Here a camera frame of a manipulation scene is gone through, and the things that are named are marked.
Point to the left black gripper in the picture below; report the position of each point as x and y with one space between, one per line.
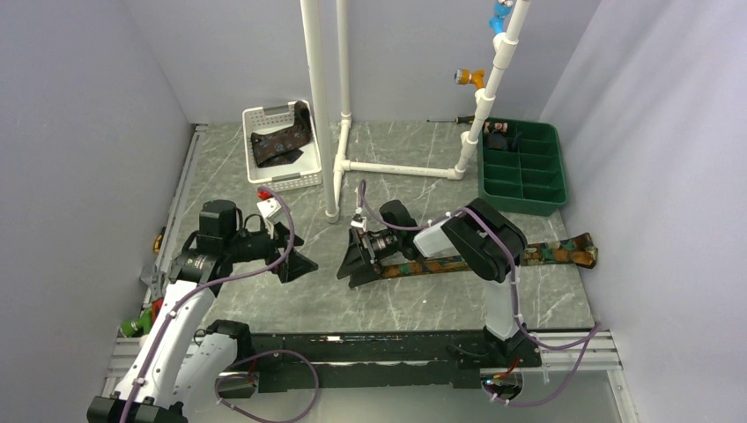
296 264

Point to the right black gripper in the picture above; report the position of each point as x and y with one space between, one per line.
355 259

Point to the colourful patterned tie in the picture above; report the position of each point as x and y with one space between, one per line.
579 250

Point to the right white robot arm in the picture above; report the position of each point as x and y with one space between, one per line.
477 239

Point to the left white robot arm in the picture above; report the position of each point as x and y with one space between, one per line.
167 384

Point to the white perforated plastic basket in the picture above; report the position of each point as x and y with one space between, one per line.
304 172

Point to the dark brown patterned tie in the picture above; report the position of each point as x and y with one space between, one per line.
283 147

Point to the yellow black tape measure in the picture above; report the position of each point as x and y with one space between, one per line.
158 242

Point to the red grey pipe wrench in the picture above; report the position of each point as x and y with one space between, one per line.
155 280

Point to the green pipe fitting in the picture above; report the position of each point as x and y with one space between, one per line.
137 327

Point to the black yellow screwdriver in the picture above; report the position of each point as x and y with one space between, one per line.
458 120

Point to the rolled dark tie in tray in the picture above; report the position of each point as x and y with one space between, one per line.
496 136

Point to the green compartment tray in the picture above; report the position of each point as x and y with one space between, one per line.
530 179

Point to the orange nozzle fitting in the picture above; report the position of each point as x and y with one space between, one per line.
469 77

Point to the blue nozzle fitting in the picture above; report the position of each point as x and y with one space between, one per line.
501 11

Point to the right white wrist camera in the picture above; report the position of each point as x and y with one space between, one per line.
359 222

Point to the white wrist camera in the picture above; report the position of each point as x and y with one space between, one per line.
359 222
268 207

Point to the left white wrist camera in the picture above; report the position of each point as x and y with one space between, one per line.
268 207

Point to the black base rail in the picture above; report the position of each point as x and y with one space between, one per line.
278 362

